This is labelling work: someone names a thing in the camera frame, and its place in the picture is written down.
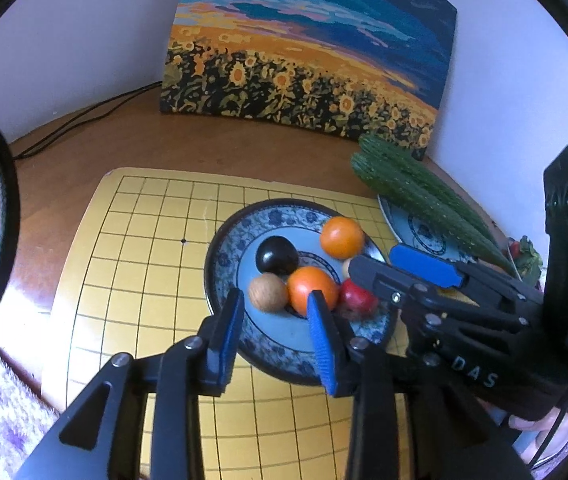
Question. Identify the dark round plum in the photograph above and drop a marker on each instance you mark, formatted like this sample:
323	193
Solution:
276	255

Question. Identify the sunflower field painting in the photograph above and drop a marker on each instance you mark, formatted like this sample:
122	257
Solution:
314	50

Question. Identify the dish of green vegetables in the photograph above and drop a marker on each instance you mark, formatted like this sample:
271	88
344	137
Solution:
529	260

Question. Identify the small orange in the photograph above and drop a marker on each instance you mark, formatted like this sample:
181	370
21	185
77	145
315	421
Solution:
342	237

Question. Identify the green cucumber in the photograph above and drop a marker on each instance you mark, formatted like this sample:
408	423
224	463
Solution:
404	160
414	200

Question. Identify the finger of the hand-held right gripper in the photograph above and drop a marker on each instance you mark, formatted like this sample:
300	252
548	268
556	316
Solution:
374	275
424	265

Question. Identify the brown round fruit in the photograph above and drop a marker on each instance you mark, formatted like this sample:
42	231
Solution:
266	294

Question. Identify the large orange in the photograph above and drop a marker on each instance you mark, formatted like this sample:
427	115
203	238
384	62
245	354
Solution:
304	285

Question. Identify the small red tomato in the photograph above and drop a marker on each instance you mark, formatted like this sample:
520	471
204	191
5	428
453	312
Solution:
514	248

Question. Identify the purple fluffy towel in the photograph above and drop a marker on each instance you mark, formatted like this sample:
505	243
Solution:
4	400

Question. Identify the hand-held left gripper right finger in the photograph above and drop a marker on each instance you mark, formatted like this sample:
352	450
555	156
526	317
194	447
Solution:
324	345

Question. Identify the blue patterned porcelain plate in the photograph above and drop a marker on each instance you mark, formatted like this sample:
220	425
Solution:
414	230
274	340

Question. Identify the yellow grid board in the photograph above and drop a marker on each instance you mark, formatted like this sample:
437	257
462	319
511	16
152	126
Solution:
129	260

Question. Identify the smooth red apple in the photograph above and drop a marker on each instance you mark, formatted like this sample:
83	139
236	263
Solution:
356	297

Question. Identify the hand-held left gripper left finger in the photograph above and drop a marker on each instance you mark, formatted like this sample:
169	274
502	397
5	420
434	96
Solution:
231	340

